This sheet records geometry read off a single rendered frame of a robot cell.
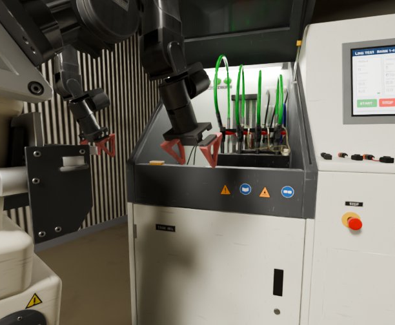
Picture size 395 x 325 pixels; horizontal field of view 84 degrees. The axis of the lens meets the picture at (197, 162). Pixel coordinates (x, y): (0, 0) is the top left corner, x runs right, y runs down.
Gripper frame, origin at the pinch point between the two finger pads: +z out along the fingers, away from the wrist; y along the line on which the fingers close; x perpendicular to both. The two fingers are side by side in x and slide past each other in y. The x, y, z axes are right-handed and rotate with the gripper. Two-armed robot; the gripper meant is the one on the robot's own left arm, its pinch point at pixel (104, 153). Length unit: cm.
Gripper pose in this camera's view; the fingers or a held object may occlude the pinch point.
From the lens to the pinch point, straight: 87.6
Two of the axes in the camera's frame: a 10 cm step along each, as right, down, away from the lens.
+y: -7.9, -0.7, 6.1
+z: 2.8, 8.4, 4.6
